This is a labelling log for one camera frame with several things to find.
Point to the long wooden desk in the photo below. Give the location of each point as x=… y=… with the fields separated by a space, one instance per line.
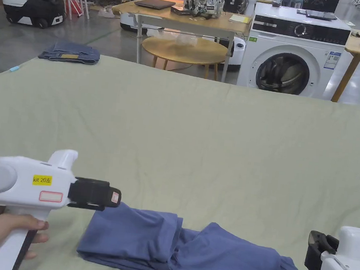
x=192 y=19

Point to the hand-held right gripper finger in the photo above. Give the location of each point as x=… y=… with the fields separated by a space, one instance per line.
x=314 y=252

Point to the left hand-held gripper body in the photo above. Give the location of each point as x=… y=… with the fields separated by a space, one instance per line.
x=17 y=182

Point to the bed with pale green sheet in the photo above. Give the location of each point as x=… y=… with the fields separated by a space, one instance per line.
x=198 y=143

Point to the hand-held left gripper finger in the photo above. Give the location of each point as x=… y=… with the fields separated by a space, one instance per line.
x=114 y=196

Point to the white washing machine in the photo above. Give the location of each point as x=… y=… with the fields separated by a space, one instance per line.
x=291 y=56

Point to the blue shirt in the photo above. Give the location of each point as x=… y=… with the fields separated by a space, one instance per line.
x=193 y=255

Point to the folded blue jeans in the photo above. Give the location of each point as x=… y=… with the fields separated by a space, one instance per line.
x=69 y=53

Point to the small light blue card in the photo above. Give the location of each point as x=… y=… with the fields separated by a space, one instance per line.
x=14 y=68

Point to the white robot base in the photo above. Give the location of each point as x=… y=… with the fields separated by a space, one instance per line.
x=131 y=20

